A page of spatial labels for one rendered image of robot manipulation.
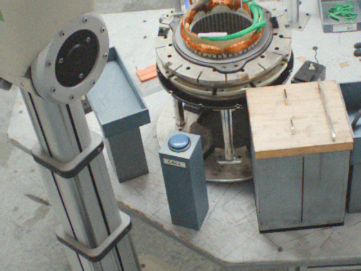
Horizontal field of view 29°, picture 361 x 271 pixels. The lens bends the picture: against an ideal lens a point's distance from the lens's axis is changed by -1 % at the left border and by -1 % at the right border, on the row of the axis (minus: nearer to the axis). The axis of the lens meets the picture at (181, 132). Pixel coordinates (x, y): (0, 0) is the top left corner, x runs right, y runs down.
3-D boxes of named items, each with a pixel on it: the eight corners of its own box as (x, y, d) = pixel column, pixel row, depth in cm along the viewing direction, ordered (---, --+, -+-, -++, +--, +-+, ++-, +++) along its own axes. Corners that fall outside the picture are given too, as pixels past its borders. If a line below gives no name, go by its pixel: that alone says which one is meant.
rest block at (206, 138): (196, 135, 182) (194, 120, 178) (213, 144, 179) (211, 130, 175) (185, 146, 180) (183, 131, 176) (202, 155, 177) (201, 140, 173)
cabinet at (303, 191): (329, 165, 176) (334, 88, 157) (343, 225, 162) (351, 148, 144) (251, 173, 176) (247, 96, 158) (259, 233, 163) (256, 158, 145)
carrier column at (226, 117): (234, 155, 178) (229, 94, 163) (235, 162, 177) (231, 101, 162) (224, 157, 178) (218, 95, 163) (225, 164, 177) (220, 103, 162)
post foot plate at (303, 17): (302, 31, 213) (302, 30, 212) (274, 26, 216) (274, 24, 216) (311, 15, 218) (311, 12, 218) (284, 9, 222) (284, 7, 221)
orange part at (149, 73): (157, 65, 207) (157, 62, 206) (164, 75, 204) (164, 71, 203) (135, 73, 205) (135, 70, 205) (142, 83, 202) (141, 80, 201)
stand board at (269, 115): (335, 87, 157) (336, 79, 155) (352, 150, 144) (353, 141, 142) (245, 96, 158) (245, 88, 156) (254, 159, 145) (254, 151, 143)
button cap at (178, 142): (174, 134, 153) (173, 131, 152) (191, 138, 152) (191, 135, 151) (167, 148, 150) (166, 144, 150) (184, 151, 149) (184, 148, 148)
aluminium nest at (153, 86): (169, 64, 209) (167, 58, 207) (181, 82, 203) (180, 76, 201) (131, 79, 206) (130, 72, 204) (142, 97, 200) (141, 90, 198)
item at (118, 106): (95, 140, 190) (72, 59, 170) (133, 127, 192) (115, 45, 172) (123, 206, 173) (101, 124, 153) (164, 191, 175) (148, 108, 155)
